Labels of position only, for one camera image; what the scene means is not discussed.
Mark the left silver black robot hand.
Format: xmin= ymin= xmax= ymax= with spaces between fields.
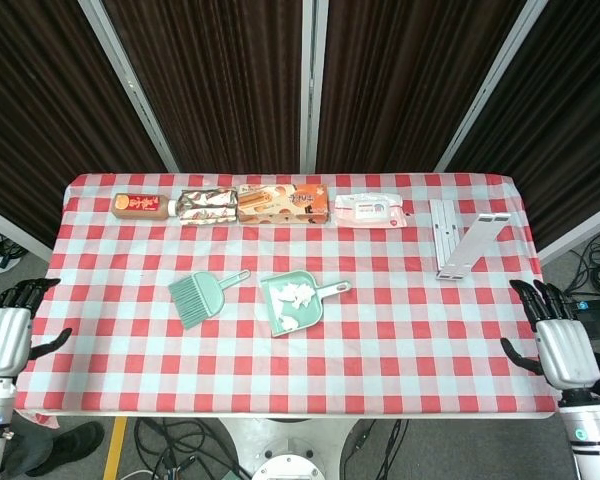
xmin=0 ymin=277 xmax=74 ymax=377

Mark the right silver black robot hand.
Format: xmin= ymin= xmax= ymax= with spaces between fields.
xmin=499 ymin=278 xmax=600 ymax=391

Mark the green plastic hand brush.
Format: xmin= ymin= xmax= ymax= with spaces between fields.
xmin=167 ymin=268 xmax=252 ymax=330

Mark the green plastic dustpan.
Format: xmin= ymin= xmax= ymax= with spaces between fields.
xmin=258 ymin=269 xmax=353 ymax=339

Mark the silver foil snack pack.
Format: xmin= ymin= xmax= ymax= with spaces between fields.
xmin=178 ymin=187 xmax=240 ymax=227

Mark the black shoe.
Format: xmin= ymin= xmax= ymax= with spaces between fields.
xmin=24 ymin=421 xmax=106 ymax=476

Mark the white folding stand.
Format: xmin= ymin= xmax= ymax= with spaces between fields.
xmin=428 ymin=198 xmax=512 ymax=282

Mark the yellow floor tape strip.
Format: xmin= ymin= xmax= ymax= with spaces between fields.
xmin=102 ymin=417 xmax=129 ymax=480

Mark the dark brown corrugated panel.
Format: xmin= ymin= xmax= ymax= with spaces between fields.
xmin=102 ymin=0 xmax=306 ymax=174
xmin=449 ymin=0 xmax=600 ymax=251
xmin=0 ymin=0 xmax=169 ymax=249
xmin=317 ymin=0 xmax=529 ymax=174

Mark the pink white wet wipes pack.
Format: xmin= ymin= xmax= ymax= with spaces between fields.
xmin=333 ymin=193 xmax=410 ymax=230

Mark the red white checkered tablecloth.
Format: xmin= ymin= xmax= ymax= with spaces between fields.
xmin=10 ymin=172 xmax=574 ymax=430

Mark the orange biscuit box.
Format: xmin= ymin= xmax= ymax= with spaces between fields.
xmin=236 ymin=183 xmax=331 ymax=225

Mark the grey metal partition rail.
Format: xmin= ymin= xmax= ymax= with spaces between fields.
xmin=0 ymin=199 xmax=54 ymax=264
xmin=537 ymin=197 xmax=600 ymax=264

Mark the black cable bundle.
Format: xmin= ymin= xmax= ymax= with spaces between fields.
xmin=132 ymin=418 xmax=254 ymax=480

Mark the black cable with plug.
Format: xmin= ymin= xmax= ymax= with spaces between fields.
xmin=342 ymin=418 xmax=411 ymax=471

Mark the grey metal partition post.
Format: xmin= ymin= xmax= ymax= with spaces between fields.
xmin=433 ymin=0 xmax=551 ymax=172
xmin=299 ymin=0 xmax=330 ymax=174
xmin=77 ymin=0 xmax=181 ymax=174

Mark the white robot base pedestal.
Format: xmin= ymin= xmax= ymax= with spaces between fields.
xmin=214 ymin=417 xmax=366 ymax=480

